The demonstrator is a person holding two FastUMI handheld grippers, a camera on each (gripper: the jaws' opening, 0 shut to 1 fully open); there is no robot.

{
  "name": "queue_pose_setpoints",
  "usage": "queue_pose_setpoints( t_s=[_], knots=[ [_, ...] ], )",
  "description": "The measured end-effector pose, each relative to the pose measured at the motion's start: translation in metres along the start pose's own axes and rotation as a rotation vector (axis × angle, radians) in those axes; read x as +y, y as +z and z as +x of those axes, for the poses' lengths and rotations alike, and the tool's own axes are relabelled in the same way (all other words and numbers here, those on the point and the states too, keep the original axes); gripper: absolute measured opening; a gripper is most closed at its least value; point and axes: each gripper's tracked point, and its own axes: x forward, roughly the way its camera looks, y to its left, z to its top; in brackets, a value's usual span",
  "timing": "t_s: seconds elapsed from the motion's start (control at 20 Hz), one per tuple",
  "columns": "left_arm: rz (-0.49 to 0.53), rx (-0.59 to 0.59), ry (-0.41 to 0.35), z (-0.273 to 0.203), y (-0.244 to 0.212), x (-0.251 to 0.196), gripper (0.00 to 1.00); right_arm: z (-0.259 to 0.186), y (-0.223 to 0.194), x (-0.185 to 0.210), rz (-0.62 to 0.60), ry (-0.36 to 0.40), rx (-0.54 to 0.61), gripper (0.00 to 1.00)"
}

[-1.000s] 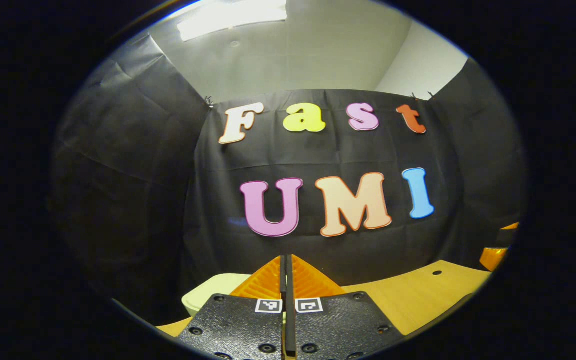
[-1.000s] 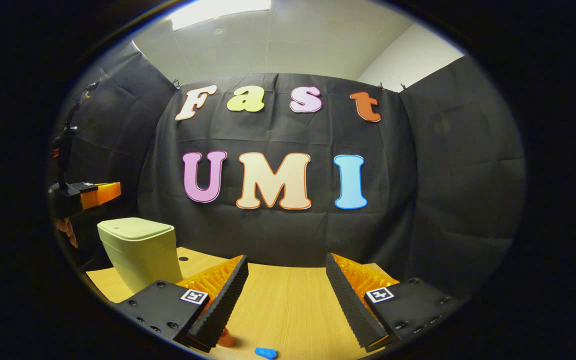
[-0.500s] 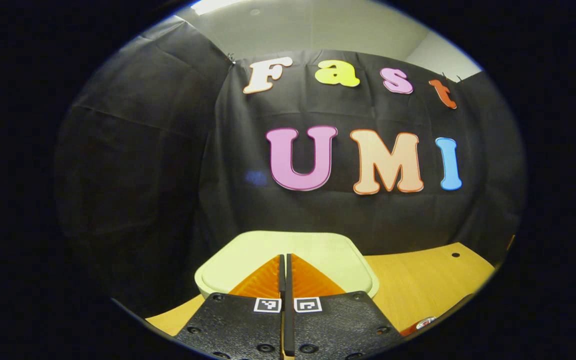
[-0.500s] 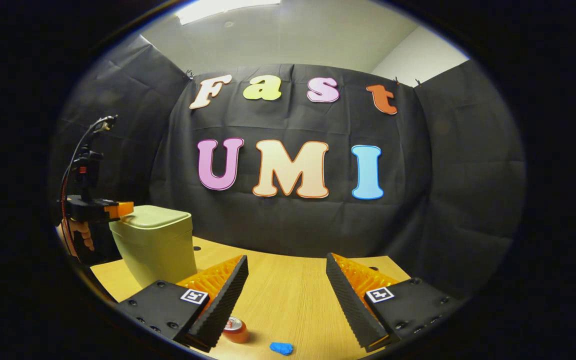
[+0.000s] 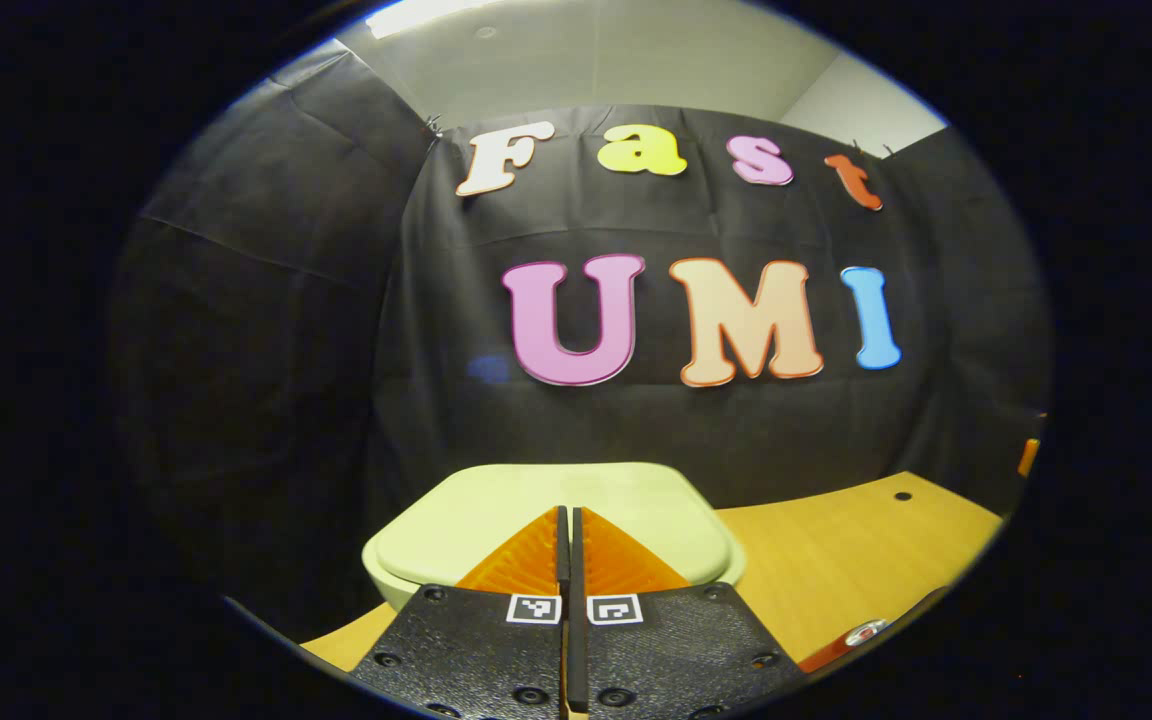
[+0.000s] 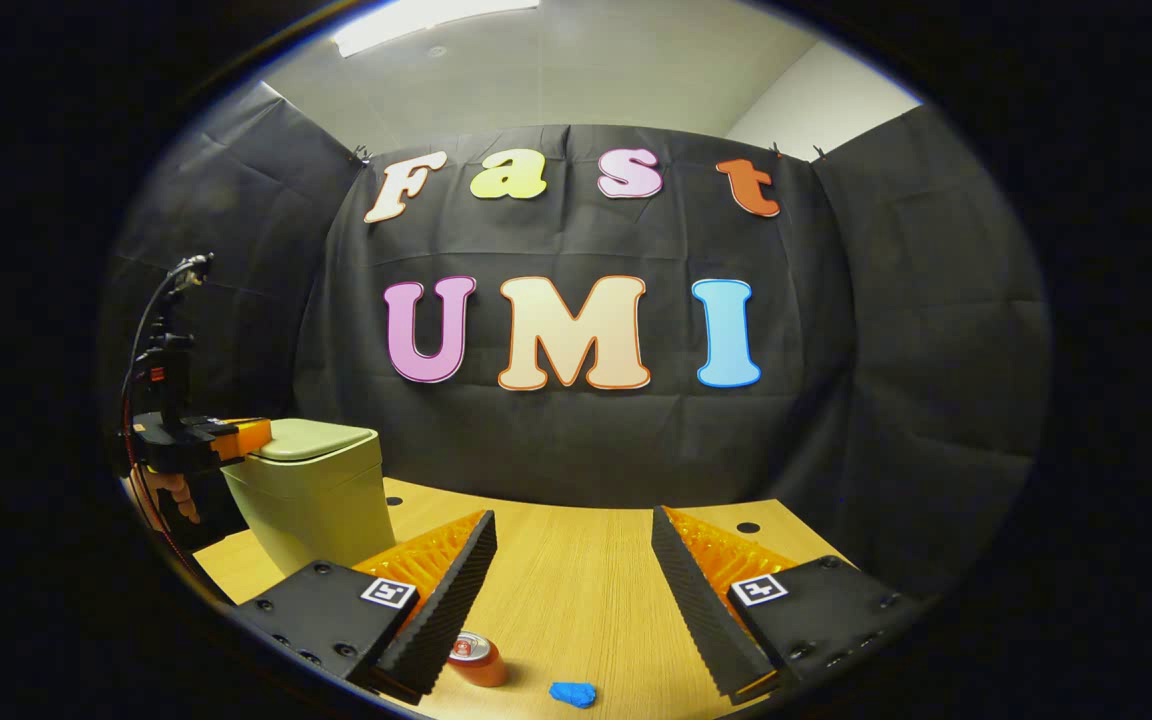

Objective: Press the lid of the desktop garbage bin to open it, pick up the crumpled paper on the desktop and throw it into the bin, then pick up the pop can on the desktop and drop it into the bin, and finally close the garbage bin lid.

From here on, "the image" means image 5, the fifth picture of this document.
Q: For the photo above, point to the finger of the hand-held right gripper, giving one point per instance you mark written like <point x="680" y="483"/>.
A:
<point x="1028" y="457"/>

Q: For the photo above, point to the green desktop garbage bin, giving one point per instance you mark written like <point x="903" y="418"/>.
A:
<point x="496" y="510"/>

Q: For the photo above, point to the red pop can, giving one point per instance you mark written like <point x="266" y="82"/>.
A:
<point x="851" y="640"/>

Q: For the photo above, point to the wooden desktop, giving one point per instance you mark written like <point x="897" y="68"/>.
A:
<point x="836" y="560"/>

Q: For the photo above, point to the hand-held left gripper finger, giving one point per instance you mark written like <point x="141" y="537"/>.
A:
<point x="577" y="570"/>
<point x="563" y="560"/>

